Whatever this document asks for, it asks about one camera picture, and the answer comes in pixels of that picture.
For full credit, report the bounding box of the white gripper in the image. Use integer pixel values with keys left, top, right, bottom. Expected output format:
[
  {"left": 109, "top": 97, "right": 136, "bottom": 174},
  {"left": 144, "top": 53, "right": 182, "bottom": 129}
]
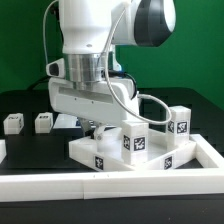
[{"left": 46, "top": 59, "right": 136, "bottom": 141}]

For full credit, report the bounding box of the white square tabletop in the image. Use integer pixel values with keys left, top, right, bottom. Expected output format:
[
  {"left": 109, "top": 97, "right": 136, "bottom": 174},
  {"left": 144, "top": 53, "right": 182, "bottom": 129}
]
[{"left": 69, "top": 128, "right": 196, "bottom": 172}]

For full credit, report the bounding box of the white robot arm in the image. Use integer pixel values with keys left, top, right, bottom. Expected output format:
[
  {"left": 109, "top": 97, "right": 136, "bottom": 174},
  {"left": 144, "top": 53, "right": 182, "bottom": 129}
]
[{"left": 46, "top": 0, "right": 176, "bottom": 140}]

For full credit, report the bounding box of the white marker tag sheet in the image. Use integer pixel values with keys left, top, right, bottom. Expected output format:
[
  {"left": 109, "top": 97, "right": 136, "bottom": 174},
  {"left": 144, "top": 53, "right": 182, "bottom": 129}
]
[{"left": 53, "top": 114, "right": 78, "bottom": 129}]

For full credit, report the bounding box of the black cable bundle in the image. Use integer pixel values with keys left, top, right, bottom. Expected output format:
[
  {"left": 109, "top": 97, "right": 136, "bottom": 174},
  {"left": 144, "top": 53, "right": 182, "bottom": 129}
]
[{"left": 27, "top": 75, "right": 51, "bottom": 91}]

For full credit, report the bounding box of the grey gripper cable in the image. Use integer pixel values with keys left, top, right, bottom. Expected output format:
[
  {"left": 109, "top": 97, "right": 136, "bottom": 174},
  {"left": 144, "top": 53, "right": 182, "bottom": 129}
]
[{"left": 99, "top": 0, "right": 173, "bottom": 126}]

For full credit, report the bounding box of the white cable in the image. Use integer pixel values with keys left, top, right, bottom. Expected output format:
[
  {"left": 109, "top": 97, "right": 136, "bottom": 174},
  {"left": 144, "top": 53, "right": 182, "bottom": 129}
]
[{"left": 42, "top": 0, "right": 61, "bottom": 90}]

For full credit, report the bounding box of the white U-shaped obstacle wall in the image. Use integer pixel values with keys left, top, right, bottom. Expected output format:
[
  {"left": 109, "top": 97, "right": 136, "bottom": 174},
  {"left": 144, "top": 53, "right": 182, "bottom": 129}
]
[{"left": 0, "top": 134, "right": 224, "bottom": 202}]

